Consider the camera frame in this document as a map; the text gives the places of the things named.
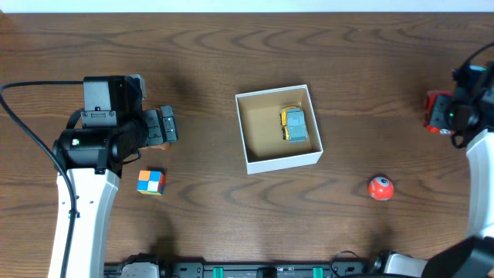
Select red toy fire truck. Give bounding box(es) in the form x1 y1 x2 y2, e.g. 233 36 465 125
424 90 453 136

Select multicolour puzzle cube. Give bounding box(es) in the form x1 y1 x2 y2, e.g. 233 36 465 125
137 170 166 195

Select red toy ball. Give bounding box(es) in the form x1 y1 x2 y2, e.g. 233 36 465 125
367 176 394 201

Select yellow grey toy truck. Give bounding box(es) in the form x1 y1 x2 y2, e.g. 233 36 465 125
279 106 308 143

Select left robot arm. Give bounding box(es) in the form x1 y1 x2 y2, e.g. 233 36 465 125
49 75 178 277

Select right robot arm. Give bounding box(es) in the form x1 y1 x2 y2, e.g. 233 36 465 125
421 62 493 277

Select brown plush toy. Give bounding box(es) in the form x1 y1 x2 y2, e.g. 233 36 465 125
146 143 171 151

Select white cardboard box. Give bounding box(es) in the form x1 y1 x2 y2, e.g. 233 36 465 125
235 84 323 175

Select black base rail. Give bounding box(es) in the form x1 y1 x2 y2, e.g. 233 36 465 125
103 253 382 278

